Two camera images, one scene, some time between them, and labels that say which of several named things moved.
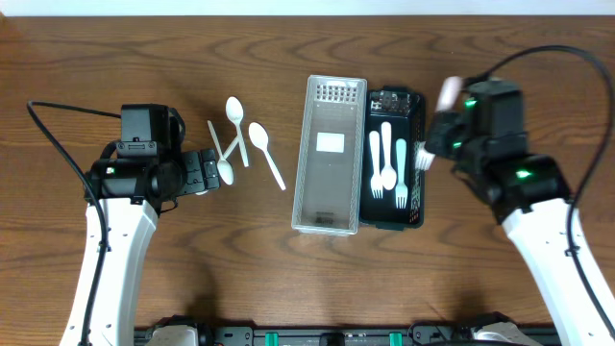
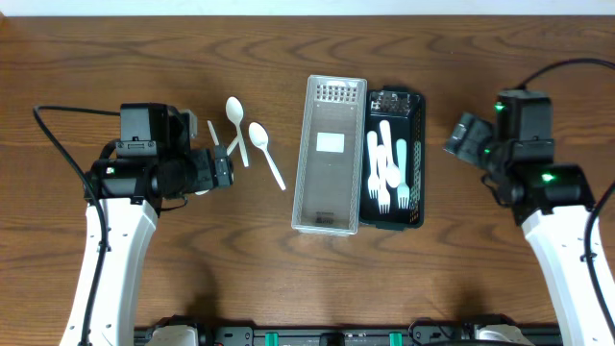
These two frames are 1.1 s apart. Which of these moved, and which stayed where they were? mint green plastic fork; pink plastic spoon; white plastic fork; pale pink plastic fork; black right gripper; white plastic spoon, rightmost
Moved: pale pink plastic fork; black right gripper
Stayed: white plastic spoon, rightmost; white plastic fork; pink plastic spoon; mint green plastic fork
